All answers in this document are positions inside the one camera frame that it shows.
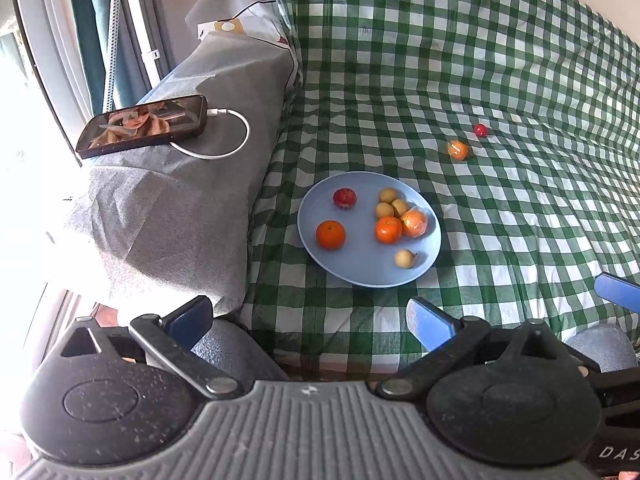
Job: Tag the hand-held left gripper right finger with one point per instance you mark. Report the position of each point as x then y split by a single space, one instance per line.
431 322

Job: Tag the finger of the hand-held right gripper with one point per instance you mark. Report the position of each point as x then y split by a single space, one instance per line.
620 291

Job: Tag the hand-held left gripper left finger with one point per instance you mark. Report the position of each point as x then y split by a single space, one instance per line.
189 317

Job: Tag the light blue plate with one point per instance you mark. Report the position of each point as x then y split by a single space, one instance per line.
360 255

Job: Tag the large orange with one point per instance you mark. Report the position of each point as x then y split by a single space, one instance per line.
415 223

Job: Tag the bare orange tangerine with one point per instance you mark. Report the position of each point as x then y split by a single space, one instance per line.
330 235
388 229

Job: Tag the red fruit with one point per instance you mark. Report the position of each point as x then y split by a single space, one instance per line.
345 197

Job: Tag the grey cushion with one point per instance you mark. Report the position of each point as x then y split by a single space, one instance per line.
175 200

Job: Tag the small wrapped orange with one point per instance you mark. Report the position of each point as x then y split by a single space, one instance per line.
458 150

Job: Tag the small red cherry tomato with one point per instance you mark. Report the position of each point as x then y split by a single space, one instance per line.
480 130

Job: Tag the black smartphone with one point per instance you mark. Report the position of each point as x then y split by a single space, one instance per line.
142 124

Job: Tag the green checkered cloth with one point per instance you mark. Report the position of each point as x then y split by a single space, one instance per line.
450 60

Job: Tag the grey-blue curtain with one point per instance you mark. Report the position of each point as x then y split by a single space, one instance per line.
95 25

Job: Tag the white printed cloth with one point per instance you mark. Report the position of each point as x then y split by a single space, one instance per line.
250 5

